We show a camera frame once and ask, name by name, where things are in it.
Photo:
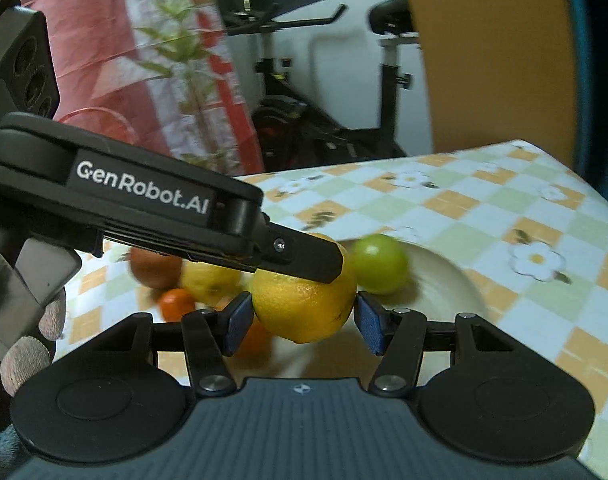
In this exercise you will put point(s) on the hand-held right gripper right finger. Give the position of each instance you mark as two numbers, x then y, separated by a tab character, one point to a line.
371	325

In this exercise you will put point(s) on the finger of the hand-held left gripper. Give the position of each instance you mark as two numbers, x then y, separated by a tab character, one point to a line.
309	257

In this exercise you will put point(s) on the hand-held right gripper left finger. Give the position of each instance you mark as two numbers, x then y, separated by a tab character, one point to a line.
236	322

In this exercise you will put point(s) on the yellow lemon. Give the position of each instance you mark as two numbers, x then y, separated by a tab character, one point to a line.
304	310
209	282

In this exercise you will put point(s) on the small orange tangerine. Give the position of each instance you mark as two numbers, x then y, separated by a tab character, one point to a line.
176	305
255	337

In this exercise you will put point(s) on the beige round plate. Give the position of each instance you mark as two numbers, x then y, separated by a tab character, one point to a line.
444	285

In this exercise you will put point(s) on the red apple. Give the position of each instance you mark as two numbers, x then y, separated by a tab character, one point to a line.
154	270

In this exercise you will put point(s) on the person's left hand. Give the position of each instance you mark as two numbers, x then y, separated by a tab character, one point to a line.
26	365

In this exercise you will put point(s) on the green lime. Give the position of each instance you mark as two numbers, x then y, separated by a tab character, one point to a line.
381	262

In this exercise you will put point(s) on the black exercise bike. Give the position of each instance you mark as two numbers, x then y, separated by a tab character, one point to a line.
304	125

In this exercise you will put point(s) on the wooden board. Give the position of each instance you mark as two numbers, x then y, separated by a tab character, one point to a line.
484	60

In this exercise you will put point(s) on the blue curtain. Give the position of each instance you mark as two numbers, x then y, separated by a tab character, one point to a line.
604	85

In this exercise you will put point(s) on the printed wall cloth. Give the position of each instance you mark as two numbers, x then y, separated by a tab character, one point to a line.
109	35

